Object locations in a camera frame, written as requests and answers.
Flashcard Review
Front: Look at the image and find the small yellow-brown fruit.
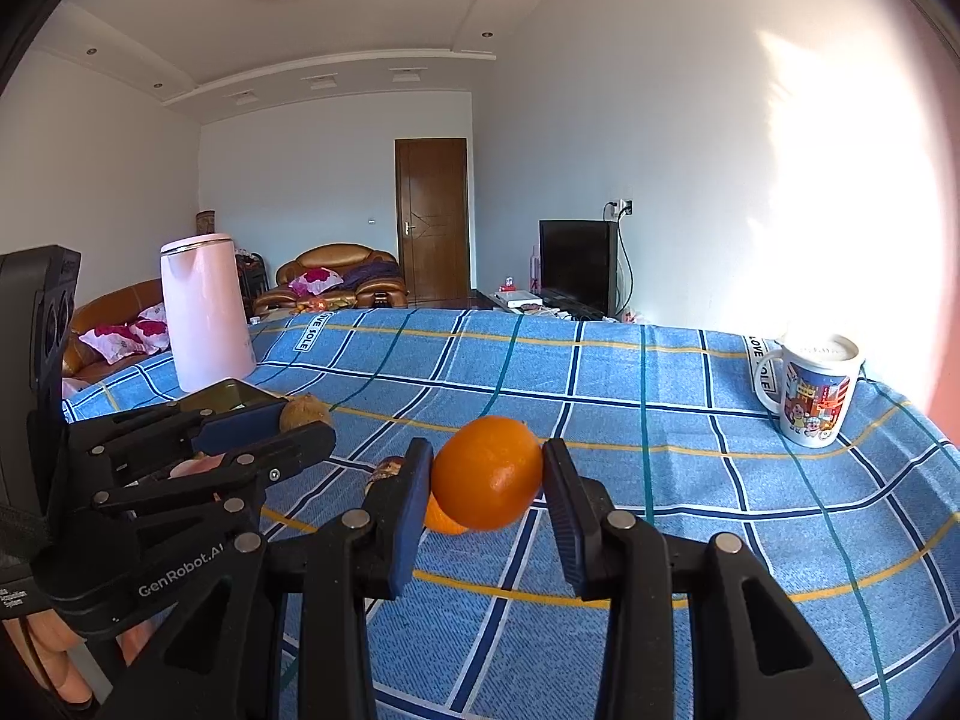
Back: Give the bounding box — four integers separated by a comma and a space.
278, 394, 334, 433

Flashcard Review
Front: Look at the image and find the orange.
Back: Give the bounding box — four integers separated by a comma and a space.
431, 415, 544, 532
423, 494, 469, 536

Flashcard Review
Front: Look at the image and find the person's left hand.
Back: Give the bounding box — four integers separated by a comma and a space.
2, 610, 155, 718

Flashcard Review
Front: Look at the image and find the pink metal tin box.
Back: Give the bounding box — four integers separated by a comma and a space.
178, 379, 280, 415

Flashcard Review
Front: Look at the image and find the pink floral sofa cushion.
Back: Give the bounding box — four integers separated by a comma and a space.
78, 302, 171, 364

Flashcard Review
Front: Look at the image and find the pink electric kettle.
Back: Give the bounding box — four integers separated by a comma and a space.
160, 232, 256, 394

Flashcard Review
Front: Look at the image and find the brown leather sofa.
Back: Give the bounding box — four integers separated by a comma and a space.
62, 280, 169, 388

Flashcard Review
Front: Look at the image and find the blue plaid tablecloth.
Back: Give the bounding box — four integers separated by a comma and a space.
62, 305, 960, 720

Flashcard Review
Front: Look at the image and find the brown leather armchair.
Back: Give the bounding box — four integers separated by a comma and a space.
252, 244, 407, 317

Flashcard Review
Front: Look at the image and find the colourful printed white mug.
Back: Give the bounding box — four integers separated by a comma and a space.
754, 335, 862, 449

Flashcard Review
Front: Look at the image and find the low tv stand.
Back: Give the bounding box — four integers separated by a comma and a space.
470, 289, 615, 322

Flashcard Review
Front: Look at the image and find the brown wooden interior door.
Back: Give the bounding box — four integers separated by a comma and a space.
395, 138, 470, 307

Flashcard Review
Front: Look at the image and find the pink bottle beside television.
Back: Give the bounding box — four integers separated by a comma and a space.
529, 244, 540, 293

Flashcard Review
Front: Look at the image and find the black television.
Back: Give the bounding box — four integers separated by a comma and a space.
539, 220, 619, 317

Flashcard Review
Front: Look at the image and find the black power cable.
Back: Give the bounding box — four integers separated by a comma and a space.
604, 202, 637, 319

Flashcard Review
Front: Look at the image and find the wall socket with plug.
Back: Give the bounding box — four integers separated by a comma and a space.
604, 199, 633, 221

